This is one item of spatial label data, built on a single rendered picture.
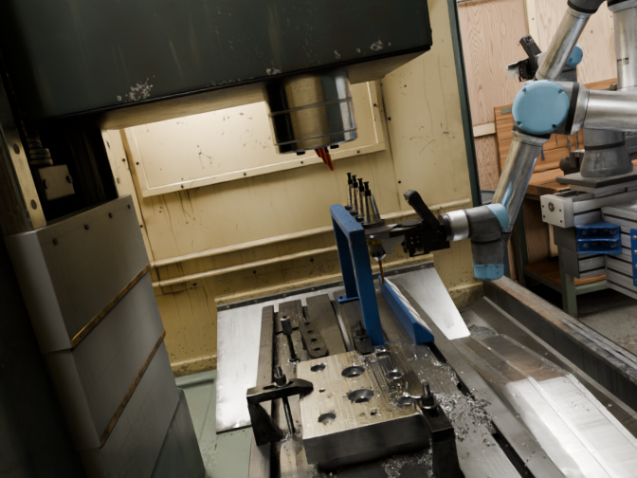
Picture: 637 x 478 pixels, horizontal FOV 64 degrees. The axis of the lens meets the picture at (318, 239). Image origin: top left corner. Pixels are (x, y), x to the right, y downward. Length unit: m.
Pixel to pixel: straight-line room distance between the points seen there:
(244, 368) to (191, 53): 1.24
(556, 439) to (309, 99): 0.89
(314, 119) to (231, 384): 1.15
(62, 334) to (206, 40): 0.49
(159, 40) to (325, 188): 1.24
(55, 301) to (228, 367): 1.13
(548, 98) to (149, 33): 0.83
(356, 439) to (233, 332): 1.14
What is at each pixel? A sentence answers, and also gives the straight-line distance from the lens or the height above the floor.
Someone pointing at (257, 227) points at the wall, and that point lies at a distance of 2.00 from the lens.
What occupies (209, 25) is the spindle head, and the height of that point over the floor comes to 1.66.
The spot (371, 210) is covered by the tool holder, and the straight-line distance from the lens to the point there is 1.28.
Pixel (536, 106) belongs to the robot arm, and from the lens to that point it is 1.27.
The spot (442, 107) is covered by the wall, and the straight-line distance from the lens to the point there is 2.07.
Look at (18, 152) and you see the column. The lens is 0.85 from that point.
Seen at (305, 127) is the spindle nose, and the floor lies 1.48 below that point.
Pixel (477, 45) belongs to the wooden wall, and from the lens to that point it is 3.92.
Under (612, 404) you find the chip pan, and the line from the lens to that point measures 1.54.
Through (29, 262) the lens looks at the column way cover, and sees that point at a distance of 0.82.
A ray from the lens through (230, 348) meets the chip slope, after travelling 1.93.
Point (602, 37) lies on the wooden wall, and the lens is 4.34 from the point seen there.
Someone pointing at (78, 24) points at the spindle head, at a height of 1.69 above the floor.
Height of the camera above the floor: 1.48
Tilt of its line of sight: 12 degrees down
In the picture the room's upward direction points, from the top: 11 degrees counter-clockwise
